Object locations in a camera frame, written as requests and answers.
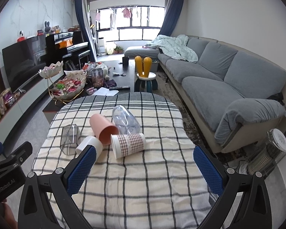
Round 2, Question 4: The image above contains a person's left hand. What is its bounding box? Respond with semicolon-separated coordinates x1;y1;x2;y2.
2;199;18;229

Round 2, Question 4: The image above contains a grey transparent square cup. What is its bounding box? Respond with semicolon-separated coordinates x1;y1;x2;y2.
60;124;80;156

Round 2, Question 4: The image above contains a blue curtain right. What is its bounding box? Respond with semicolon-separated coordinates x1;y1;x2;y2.
158;0;184;36

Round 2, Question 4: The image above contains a clear plastic cup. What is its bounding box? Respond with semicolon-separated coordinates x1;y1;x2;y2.
112;105;141;134

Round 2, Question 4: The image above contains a piano bench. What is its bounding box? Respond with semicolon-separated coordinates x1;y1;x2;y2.
62;50;90;71

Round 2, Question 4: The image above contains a black coffee table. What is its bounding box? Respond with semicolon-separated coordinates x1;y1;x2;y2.
42;60;136;125

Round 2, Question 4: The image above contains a pink plastic cup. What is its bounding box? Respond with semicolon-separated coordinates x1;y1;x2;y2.
89;114;119;145

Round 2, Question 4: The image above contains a blue curtain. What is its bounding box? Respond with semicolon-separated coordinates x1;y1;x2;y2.
158;0;184;36
74;0;97;62

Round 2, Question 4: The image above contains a white tv cabinet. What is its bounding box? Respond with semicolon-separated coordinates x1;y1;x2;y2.
0;72;63;143

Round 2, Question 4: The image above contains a potted plant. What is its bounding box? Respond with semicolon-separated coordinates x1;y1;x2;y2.
113;46;124;54

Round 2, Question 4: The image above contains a yellow rabbit ear stool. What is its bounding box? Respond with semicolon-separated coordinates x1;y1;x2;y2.
134;56;158;93

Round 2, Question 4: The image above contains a white cup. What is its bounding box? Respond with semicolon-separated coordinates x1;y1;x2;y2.
75;136;103;160

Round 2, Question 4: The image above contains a light green blanket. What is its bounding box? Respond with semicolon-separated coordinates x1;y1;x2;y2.
145;35;198;63

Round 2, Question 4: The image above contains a checkered paper cup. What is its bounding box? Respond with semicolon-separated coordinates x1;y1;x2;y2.
111;133;147;159

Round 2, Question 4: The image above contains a grey sectional sofa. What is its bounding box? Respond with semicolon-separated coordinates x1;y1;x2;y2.
124;36;286;154

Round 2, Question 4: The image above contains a black remote control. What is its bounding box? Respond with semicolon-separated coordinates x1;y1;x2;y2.
109;86;130;90

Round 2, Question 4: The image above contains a flat screen television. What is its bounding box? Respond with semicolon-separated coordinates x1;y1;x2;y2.
2;35;46;92

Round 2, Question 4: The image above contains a clear jar of nuts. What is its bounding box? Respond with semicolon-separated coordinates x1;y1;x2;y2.
91;68;104;89

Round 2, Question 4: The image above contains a white paper sheet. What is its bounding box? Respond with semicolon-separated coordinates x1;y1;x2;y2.
92;87;119;96

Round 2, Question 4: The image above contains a white electric heater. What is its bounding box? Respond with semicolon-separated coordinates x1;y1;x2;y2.
238;128;286;177

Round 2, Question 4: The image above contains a black upright piano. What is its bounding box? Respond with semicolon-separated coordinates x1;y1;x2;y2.
45;31;89;66

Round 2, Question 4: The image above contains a blue curtain left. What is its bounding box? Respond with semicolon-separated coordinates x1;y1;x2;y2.
74;0;97;62

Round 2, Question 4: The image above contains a black mug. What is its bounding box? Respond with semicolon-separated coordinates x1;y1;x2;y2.
122;56;130;66

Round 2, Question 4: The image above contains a plaid tablecloth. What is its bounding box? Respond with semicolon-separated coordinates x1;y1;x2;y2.
32;93;217;228

